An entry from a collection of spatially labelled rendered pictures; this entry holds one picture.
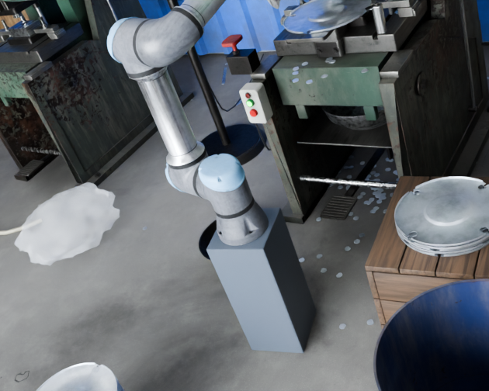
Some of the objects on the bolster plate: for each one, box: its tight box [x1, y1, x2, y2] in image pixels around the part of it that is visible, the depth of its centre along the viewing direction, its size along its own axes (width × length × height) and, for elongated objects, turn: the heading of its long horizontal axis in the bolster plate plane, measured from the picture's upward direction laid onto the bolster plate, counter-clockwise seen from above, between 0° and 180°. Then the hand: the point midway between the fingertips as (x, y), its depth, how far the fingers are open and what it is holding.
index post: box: [371, 2, 387, 33], centre depth 200 cm, size 3×3×10 cm
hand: (274, 6), depth 200 cm, fingers closed
